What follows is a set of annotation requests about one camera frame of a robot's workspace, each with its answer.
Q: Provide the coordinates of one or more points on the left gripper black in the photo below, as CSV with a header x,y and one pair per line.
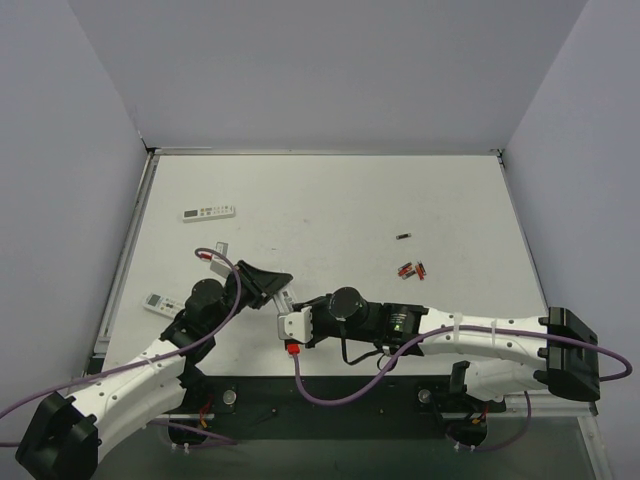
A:
x,y
248,286

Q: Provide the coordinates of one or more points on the white remote being loaded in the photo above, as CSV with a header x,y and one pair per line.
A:
x,y
284,301

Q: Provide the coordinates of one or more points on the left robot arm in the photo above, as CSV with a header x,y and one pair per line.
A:
x,y
69,436

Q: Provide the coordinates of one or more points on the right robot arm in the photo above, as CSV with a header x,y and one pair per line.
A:
x,y
554,352

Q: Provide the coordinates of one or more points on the white remote with display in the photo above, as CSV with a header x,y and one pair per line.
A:
x,y
219,212

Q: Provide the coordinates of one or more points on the red battery right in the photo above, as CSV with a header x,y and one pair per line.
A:
x,y
421,271

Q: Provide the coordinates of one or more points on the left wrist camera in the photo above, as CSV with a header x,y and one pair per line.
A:
x,y
216,257

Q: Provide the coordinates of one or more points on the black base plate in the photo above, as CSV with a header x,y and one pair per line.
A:
x,y
324,423

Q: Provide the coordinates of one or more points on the aluminium frame rail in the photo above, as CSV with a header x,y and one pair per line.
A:
x,y
330,395

